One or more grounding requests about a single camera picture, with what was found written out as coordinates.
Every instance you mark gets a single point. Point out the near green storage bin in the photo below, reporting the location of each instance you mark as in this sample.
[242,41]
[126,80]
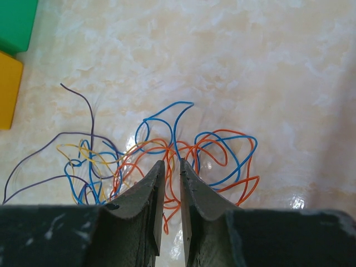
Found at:
[17,19]

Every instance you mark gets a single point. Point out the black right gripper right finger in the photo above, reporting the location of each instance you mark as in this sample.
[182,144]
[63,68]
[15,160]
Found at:
[218,233]

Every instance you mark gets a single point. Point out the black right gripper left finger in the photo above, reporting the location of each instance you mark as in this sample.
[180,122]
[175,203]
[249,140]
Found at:
[124,232]

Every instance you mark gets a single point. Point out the yellow storage bin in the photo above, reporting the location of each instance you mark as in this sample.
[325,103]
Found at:
[11,74]

